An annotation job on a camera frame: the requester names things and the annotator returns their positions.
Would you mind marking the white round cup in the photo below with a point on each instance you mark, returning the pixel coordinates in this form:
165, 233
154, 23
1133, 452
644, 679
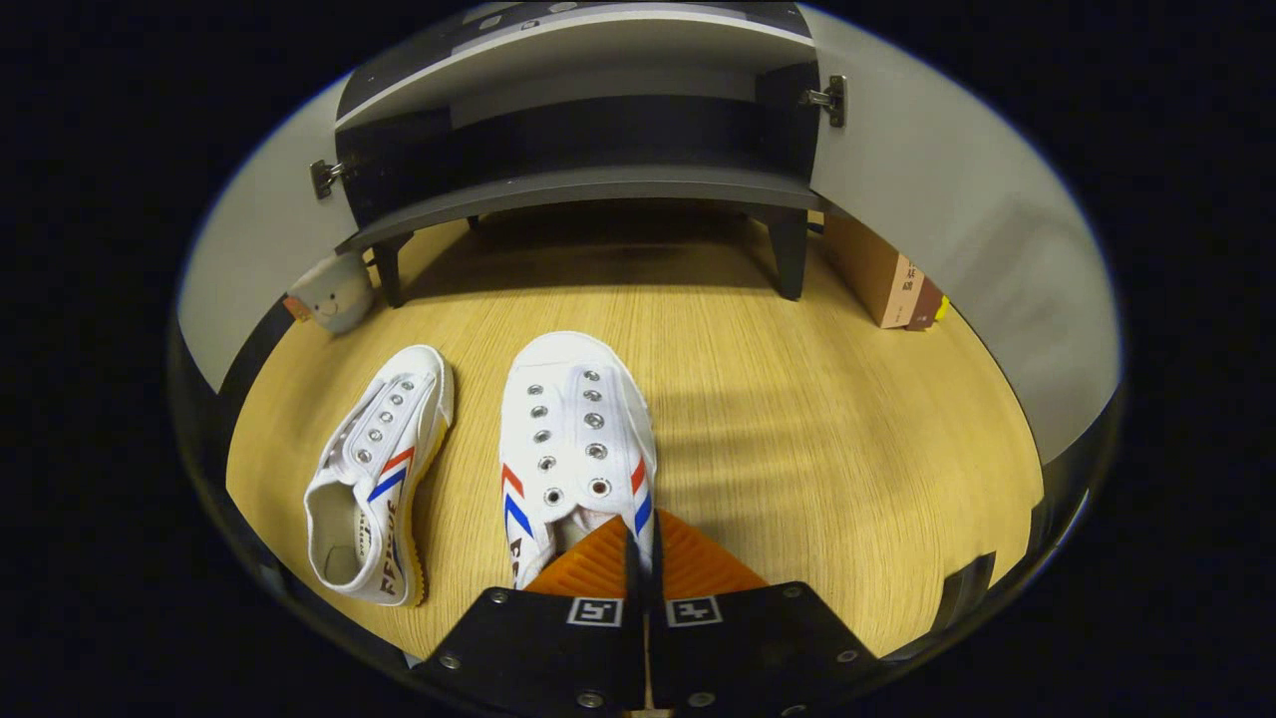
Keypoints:
339, 294

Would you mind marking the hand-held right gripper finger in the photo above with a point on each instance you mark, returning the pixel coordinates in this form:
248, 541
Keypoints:
653, 588
634, 578

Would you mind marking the white cabinet door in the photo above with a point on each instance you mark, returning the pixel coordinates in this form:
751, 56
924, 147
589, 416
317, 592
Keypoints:
947, 199
259, 239

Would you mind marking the white striped canvas shoe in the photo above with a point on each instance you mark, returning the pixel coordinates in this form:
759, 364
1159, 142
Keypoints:
374, 449
573, 419

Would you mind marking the white shoe cabinet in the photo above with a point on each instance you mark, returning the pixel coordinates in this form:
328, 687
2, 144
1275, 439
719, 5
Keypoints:
588, 184

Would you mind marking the brown cardboard box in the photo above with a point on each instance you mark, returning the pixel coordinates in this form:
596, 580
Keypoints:
877, 274

